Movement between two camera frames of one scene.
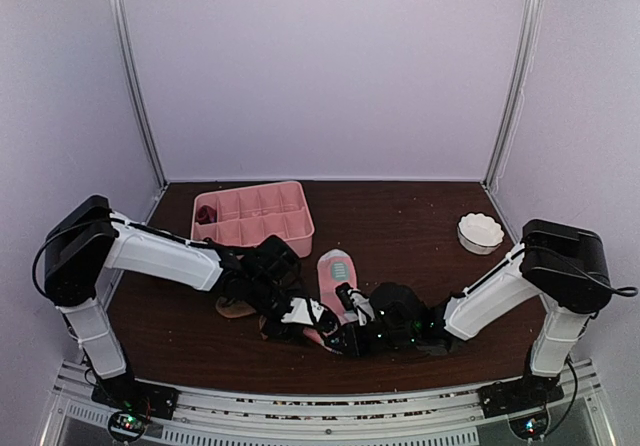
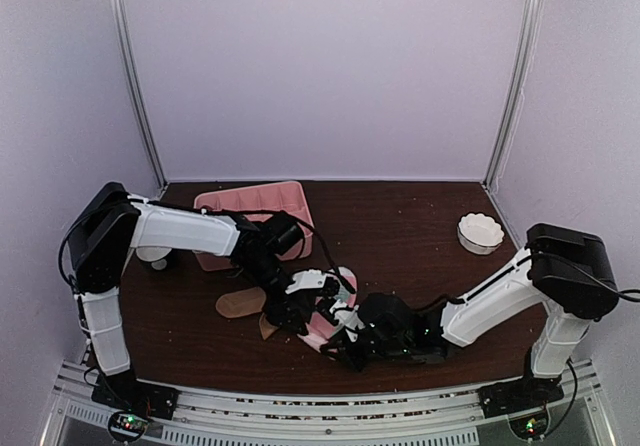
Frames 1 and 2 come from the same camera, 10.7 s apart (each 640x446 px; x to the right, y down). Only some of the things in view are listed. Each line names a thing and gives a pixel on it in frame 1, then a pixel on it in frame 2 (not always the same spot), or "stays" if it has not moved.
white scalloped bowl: x=479 y=234 stays
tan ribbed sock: x=235 y=308 stays
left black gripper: x=288 y=333 -> x=279 y=318
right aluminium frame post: x=506 y=122 stays
